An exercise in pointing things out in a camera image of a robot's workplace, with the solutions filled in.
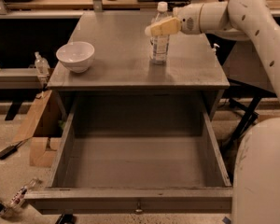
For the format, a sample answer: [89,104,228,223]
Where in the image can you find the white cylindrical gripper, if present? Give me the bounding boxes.
[145,4,203,36]

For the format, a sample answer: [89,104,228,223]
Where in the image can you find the cardboard box left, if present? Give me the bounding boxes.
[13,91,62,168]

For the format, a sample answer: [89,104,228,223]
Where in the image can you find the white ceramic bowl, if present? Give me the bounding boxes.
[56,41,95,73]

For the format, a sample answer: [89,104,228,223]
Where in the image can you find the clear plastic water bottle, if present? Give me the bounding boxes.
[150,2,169,64]

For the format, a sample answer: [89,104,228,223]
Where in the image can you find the black folding table right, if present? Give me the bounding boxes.
[221,41,274,151]

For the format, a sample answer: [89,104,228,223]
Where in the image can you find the grey low shelf left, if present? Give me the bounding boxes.
[0,68,49,90]

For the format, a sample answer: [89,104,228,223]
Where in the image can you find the small white pump dispenser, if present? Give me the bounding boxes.
[212,43,220,54]

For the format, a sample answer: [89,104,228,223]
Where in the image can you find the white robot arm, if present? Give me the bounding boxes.
[145,0,280,224]

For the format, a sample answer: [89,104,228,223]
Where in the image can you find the open grey top drawer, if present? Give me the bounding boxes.
[27,96,232,214]

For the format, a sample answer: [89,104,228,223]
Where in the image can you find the black power adapter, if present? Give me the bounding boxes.
[0,146,17,160]

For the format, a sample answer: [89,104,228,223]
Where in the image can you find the clear bottle on left shelf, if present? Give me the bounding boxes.
[35,51,49,76]

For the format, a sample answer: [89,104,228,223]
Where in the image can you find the grey cabinet with counter top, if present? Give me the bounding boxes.
[49,11,229,115]

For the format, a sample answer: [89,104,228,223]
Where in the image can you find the plastic bottle on floor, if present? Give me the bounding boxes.
[0,177,42,218]

